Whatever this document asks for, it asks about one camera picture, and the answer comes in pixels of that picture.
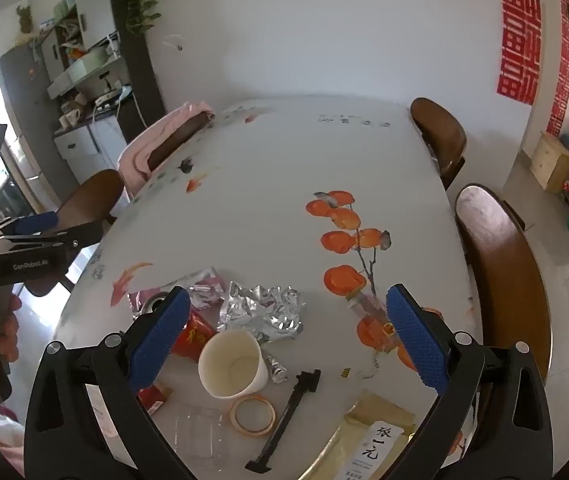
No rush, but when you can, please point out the pink cloth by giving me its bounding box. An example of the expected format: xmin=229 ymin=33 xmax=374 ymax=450
xmin=117 ymin=101 xmax=214 ymax=196

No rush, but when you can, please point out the black shelf unit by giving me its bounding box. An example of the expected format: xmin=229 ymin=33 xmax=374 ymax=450
xmin=39 ymin=0 xmax=168 ymax=146

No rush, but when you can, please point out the silver foil sheet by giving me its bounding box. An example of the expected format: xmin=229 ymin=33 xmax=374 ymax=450
xmin=217 ymin=281 xmax=305 ymax=343

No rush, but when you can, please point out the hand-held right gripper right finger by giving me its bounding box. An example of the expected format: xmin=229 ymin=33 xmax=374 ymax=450
xmin=385 ymin=284 xmax=555 ymax=480

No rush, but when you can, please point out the beige tape roll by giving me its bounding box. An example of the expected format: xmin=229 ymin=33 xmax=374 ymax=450
xmin=229 ymin=395 xmax=276 ymax=436

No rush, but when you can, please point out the black plastic tool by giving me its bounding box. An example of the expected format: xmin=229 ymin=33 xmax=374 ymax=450
xmin=244 ymin=369 xmax=322 ymax=473

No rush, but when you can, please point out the small silver candy wrapper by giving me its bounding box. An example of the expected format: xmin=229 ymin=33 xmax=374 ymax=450
xmin=263 ymin=352 xmax=289 ymax=385

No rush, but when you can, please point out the silver refrigerator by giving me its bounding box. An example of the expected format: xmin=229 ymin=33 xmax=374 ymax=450
xmin=0 ymin=50 xmax=78 ymax=216

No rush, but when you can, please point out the white paper cup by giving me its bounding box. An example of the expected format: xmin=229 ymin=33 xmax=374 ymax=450
xmin=198 ymin=330 xmax=269 ymax=399

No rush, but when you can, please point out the clear plastic container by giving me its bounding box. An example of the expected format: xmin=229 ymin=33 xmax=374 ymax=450
xmin=174 ymin=405 xmax=228 ymax=461

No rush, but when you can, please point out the gold paper bag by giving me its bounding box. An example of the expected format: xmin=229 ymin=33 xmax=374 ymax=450
xmin=297 ymin=390 xmax=418 ymax=480

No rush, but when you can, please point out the clear plastic bottle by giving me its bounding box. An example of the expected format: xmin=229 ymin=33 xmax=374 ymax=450
xmin=345 ymin=292 xmax=398 ymax=351

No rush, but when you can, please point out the narrow red wall banner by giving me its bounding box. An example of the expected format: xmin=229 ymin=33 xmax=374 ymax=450
xmin=546 ymin=0 xmax=569 ymax=137

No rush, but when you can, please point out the white drawer cabinet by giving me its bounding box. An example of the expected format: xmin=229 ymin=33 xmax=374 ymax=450
xmin=53 ymin=116 xmax=130 ymax=186

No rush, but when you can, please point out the small red packet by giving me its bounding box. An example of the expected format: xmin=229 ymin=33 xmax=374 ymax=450
xmin=137 ymin=382 xmax=168 ymax=413

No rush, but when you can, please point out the wide red wall banner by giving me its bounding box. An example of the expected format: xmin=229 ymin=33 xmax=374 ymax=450
xmin=496 ymin=0 xmax=543 ymax=106

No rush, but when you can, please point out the brown wooden chair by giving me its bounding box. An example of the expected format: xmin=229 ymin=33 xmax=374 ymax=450
xmin=24 ymin=169 xmax=126 ymax=297
xmin=409 ymin=97 xmax=467 ymax=191
xmin=453 ymin=183 xmax=553 ymax=391

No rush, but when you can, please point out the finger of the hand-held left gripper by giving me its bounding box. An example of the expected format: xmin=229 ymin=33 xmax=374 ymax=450
xmin=12 ymin=211 xmax=61 ymax=236

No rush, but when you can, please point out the pink foil snack wrapper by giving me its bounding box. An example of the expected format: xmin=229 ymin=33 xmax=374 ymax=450
xmin=127 ymin=267 xmax=228 ymax=318

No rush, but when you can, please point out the light wooden cabinet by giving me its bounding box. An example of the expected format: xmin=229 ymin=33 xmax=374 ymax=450
xmin=531 ymin=131 xmax=569 ymax=192

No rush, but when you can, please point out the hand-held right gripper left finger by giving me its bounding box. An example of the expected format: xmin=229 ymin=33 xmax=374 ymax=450
xmin=23 ymin=286 xmax=200 ymax=480

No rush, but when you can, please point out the red snack packet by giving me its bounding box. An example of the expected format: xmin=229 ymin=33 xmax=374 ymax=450
xmin=172 ymin=307 xmax=218 ymax=361

